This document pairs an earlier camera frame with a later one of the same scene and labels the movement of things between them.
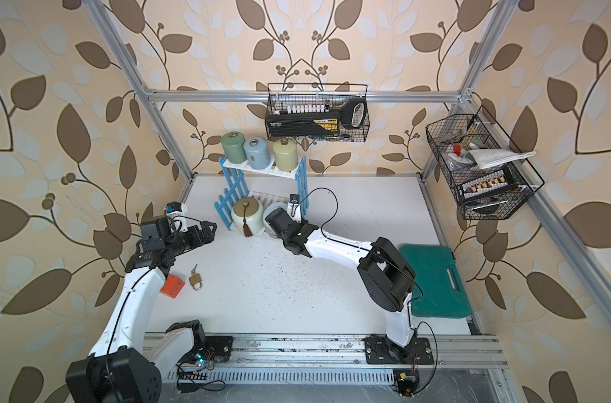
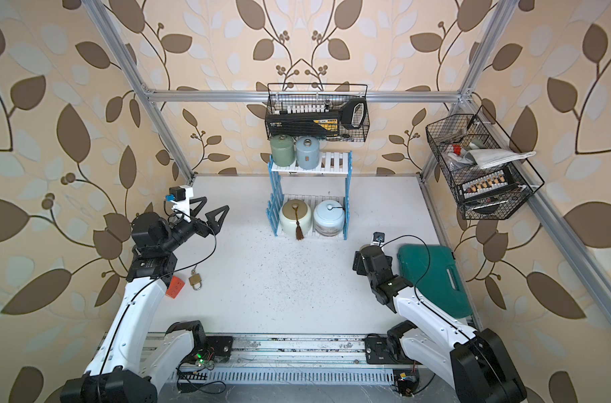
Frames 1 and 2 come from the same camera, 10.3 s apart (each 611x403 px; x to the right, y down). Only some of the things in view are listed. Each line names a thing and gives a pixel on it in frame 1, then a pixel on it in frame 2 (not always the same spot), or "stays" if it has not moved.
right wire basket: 480,164 stays
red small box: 172,286 stays
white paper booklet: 484,158 stays
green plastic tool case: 440,290 stays
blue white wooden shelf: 266,185 → 330,163
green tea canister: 234,145 → 284,149
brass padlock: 195,280 stays
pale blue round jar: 268,209 → 329,217
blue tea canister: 258,153 → 308,152
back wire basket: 317,112 stays
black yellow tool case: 318,124 stays
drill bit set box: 495,182 stays
